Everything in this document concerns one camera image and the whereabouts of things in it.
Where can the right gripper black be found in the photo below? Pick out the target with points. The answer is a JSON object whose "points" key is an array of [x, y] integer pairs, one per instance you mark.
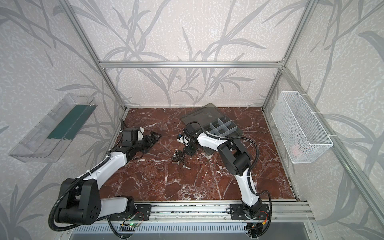
{"points": [[188, 147]]}

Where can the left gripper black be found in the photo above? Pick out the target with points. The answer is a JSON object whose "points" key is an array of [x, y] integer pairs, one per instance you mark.
{"points": [[147, 141]]}

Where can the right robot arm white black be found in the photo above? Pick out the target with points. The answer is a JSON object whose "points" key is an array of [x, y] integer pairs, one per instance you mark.
{"points": [[235, 157]]}

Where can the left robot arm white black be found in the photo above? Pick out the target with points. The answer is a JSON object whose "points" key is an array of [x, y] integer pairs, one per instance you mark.
{"points": [[80, 203]]}

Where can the grey compartment organizer box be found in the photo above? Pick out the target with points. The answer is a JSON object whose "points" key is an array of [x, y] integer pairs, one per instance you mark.
{"points": [[210, 119]]}

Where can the small electronics board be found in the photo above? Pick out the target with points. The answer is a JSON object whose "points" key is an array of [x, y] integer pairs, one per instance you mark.
{"points": [[127, 227]]}

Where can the pink object in basket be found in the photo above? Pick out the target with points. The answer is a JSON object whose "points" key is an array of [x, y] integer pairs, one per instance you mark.
{"points": [[296, 151]]}

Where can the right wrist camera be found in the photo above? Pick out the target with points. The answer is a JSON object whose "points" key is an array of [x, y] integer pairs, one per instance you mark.
{"points": [[183, 139]]}

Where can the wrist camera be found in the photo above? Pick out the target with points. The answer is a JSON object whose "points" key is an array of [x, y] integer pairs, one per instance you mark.
{"points": [[139, 133], [183, 139]]}

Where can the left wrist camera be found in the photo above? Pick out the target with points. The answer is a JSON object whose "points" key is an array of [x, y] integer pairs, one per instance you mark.
{"points": [[139, 133]]}

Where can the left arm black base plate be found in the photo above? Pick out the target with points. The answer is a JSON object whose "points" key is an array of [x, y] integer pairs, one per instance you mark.
{"points": [[141, 212]]}

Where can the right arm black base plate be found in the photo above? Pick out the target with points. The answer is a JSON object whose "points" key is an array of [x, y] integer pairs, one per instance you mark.
{"points": [[246, 212]]}

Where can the clear acrylic wall shelf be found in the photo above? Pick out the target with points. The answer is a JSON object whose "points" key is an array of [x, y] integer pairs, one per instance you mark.
{"points": [[50, 138]]}

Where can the aluminium frame back crossbar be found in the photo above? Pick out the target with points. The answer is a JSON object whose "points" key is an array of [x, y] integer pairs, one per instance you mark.
{"points": [[190, 64]]}

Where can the white wire mesh basket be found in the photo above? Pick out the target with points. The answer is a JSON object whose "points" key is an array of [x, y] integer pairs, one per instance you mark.
{"points": [[298, 124]]}

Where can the aluminium front rail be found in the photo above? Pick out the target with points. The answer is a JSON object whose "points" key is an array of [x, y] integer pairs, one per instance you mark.
{"points": [[218, 212]]}

